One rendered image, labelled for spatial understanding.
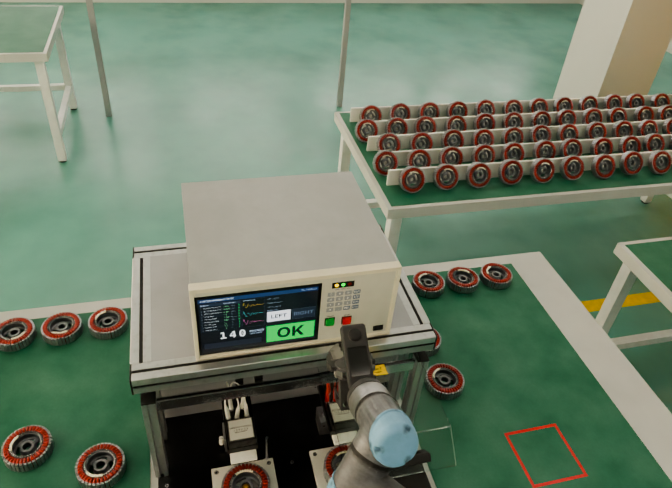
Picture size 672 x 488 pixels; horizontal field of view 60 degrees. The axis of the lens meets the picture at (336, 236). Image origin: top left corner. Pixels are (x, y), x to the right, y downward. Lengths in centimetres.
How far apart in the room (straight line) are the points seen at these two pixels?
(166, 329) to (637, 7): 405
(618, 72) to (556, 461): 362
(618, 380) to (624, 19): 321
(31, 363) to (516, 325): 148
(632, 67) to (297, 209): 390
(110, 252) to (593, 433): 254
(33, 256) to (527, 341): 256
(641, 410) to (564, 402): 22
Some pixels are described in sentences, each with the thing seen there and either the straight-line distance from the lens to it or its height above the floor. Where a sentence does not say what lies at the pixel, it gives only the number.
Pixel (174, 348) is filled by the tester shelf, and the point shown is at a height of 111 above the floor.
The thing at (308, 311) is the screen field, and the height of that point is 122.
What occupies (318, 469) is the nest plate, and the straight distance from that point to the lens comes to 154.
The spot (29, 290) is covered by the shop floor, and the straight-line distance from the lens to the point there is 331.
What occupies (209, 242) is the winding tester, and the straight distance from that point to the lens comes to 128.
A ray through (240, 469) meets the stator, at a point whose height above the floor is 82.
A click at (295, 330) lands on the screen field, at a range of 129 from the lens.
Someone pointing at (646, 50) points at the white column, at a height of 75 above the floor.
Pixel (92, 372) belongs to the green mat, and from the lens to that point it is 183.
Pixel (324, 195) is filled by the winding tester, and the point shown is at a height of 132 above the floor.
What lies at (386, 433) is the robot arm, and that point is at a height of 134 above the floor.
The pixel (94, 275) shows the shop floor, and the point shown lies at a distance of 330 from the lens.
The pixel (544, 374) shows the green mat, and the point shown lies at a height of 75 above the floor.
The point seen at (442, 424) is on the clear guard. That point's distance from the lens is 131.
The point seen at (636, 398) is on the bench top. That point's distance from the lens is 200.
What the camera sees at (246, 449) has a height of 89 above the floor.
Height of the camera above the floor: 211
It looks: 37 degrees down
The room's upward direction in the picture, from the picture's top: 5 degrees clockwise
